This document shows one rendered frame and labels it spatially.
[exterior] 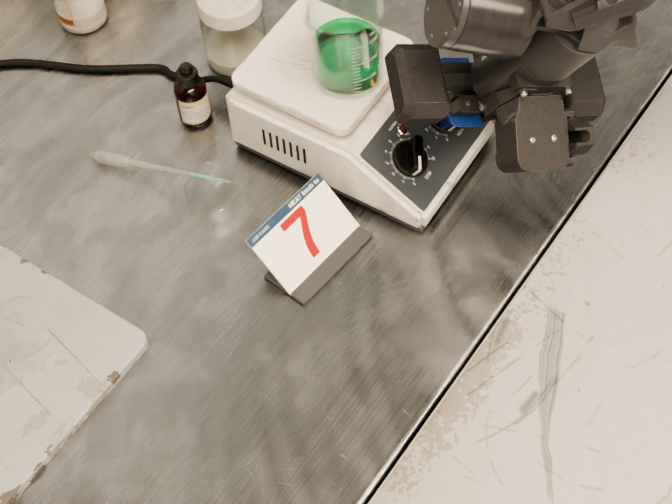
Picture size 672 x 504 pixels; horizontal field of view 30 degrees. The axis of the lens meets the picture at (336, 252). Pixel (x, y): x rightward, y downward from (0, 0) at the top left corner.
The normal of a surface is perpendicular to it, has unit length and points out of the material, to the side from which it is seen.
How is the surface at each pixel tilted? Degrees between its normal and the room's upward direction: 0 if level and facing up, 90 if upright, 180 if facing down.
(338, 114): 0
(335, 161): 90
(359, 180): 90
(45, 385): 0
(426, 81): 30
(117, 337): 0
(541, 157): 45
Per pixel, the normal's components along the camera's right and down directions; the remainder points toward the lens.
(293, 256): 0.46, -0.11
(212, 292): -0.04, -0.57
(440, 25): -0.92, -0.08
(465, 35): 0.18, 0.77
